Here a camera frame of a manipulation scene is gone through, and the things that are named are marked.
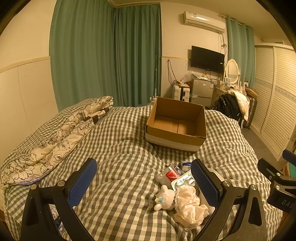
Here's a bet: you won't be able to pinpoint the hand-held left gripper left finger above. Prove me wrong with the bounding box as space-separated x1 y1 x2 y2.
21 158 97 241

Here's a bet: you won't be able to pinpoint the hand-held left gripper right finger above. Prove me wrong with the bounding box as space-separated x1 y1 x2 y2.
191 159 271 241

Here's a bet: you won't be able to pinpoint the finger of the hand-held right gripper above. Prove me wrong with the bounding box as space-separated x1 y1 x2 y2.
282 149 296 164
257 158 288 184

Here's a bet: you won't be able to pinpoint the blue white tissue packet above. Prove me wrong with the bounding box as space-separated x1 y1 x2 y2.
180 161 193 172

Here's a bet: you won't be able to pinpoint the cream lace cloth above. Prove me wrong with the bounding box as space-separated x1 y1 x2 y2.
173 185 210 231

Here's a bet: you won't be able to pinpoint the white plush toy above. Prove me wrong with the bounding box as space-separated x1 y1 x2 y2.
154 185 177 211

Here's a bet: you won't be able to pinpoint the brown cardboard box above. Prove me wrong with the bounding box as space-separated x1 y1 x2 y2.
145 97 207 152

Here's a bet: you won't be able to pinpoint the grey checkered bed blanket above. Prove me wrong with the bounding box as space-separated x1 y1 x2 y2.
0 98 284 241

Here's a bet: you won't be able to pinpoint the cream floral quilt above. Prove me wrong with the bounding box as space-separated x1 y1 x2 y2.
0 96 114 186

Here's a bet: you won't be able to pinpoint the white louvred wardrobe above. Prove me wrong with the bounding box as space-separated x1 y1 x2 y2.
251 43 296 158

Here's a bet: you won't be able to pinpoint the white jacket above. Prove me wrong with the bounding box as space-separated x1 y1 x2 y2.
228 90 250 121

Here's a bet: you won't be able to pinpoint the brown wicker basket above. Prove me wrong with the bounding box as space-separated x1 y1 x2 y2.
245 87 258 98

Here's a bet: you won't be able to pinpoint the silver mini fridge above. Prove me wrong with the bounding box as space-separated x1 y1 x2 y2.
191 77 214 107

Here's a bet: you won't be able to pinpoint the white suitcase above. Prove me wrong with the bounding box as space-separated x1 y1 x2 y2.
171 85 191 102

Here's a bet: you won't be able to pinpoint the white oval mirror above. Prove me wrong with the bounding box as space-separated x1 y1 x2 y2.
224 59 241 85

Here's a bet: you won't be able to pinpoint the clear plastic bag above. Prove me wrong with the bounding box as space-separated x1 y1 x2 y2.
180 71 197 84

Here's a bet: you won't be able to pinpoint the white mop pole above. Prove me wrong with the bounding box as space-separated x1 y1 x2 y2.
151 54 160 102

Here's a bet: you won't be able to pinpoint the narrow green curtain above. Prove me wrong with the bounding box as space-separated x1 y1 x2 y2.
226 16 256 88

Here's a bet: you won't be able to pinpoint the wide green curtain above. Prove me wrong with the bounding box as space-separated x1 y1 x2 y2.
49 0 116 112

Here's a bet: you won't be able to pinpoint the green corner curtain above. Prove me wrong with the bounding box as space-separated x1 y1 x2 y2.
113 3 162 107

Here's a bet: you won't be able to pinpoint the white air conditioner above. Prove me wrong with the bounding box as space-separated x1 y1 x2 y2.
180 11 226 33

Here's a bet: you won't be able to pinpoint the wall cables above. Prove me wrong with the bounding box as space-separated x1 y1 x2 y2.
167 59 177 84

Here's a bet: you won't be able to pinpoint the black wall television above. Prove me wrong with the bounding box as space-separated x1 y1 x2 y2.
190 46 225 74

